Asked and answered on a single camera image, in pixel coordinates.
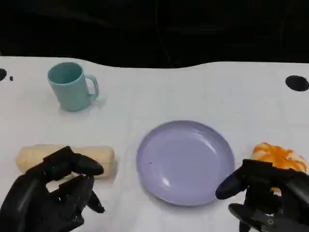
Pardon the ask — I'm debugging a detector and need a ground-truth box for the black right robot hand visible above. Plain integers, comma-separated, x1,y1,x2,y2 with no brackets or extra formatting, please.
215,159,309,232

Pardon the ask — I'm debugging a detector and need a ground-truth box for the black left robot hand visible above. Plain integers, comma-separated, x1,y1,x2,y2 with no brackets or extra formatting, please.
0,145,106,232

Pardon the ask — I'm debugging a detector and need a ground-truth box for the pale green mug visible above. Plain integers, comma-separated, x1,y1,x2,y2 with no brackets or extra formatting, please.
47,62,99,112

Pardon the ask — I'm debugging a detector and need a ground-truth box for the beige towel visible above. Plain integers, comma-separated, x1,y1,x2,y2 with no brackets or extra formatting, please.
15,144,115,180

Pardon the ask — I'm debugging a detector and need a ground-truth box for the black backdrop cloth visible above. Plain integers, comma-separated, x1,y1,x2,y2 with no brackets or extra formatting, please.
0,0,309,69

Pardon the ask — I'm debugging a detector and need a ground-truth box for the orange and white bread roll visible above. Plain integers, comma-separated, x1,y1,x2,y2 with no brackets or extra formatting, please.
250,142,308,194

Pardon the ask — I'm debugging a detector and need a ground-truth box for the lilac plate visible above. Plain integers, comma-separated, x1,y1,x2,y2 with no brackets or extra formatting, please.
136,120,236,207

